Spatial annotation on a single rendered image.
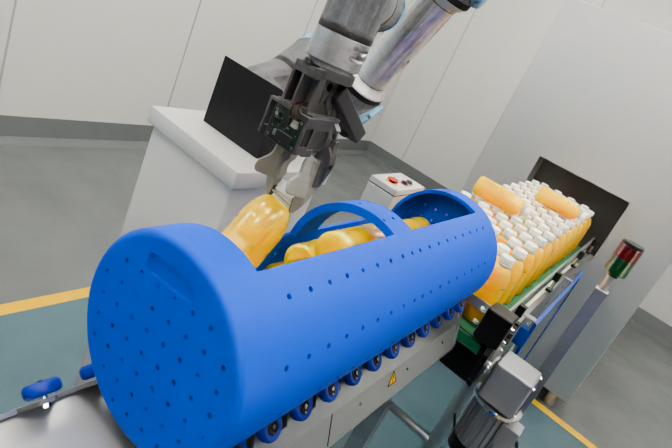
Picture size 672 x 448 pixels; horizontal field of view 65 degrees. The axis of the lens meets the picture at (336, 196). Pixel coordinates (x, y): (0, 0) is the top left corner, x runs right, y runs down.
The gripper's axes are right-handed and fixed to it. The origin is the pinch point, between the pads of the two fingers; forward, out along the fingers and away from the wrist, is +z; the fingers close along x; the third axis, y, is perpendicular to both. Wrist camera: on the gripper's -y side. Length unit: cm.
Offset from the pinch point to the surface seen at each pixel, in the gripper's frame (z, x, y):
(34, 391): 27.9, -3.4, 28.7
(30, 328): 124, -108, -38
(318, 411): 32.1, 17.0, -8.7
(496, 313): 24, 25, -71
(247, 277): 2.8, 11.2, 17.4
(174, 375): 16.2, 10.3, 21.9
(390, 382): 37, 19, -36
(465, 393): 68, 26, -107
